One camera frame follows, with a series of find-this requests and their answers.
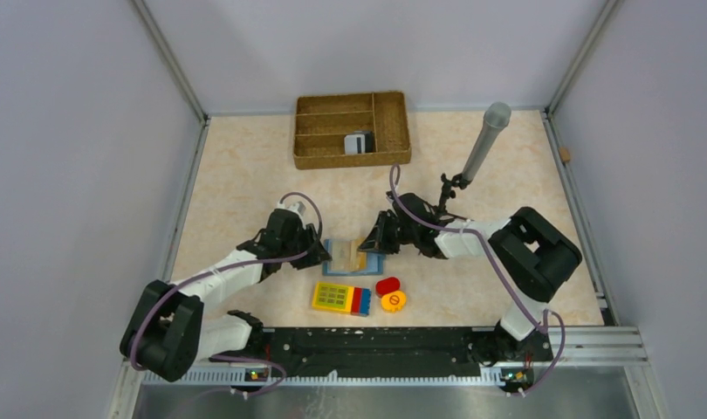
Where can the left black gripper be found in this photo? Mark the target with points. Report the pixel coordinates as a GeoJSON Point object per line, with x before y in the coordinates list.
{"type": "Point", "coordinates": [316, 254]}

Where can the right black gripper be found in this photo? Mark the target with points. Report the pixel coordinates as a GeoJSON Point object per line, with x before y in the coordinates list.
{"type": "Point", "coordinates": [377, 238]}

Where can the blue leather card holder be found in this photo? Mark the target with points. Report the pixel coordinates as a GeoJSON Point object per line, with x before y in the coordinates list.
{"type": "Point", "coordinates": [375, 263]}

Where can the gold credit card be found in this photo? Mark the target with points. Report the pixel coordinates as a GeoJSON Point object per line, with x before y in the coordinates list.
{"type": "Point", "coordinates": [346, 257]}

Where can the white credit card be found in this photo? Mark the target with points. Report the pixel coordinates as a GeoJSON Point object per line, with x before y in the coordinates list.
{"type": "Point", "coordinates": [355, 144]}

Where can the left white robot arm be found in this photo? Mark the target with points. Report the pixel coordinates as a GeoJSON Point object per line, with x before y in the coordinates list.
{"type": "Point", "coordinates": [168, 333]}

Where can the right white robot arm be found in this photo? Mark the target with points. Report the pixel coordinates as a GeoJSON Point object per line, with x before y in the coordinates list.
{"type": "Point", "coordinates": [530, 255]}

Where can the red rounded toy block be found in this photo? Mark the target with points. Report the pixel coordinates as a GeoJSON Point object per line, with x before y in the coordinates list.
{"type": "Point", "coordinates": [387, 285]}

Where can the yellow window toy block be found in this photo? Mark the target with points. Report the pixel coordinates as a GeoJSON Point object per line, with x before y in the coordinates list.
{"type": "Point", "coordinates": [332, 298]}

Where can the yellow round toy block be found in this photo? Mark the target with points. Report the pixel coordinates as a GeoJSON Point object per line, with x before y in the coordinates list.
{"type": "Point", "coordinates": [393, 302]}

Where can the blue toy block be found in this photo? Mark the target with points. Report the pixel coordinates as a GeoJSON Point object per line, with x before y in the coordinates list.
{"type": "Point", "coordinates": [365, 302]}

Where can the black tripod mic stand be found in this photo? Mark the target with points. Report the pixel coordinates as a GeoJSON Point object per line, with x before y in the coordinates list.
{"type": "Point", "coordinates": [448, 191]}

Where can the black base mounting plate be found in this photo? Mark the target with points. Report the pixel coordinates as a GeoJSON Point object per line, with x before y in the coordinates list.
{"type": "Point", "coordinates": [392, 352]}

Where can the woven wicker tray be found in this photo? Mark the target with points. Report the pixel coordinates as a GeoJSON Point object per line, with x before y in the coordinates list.
{"type": "Point", "coordinates": [322, 121]}

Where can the grey microphone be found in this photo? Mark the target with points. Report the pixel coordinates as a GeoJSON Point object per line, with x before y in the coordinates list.
{"type": "Point", "coordinates": [496, 119]}

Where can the small brown wall object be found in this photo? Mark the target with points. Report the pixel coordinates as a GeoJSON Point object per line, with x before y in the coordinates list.
{"type": "Point", "coordinates": [564, 155]}

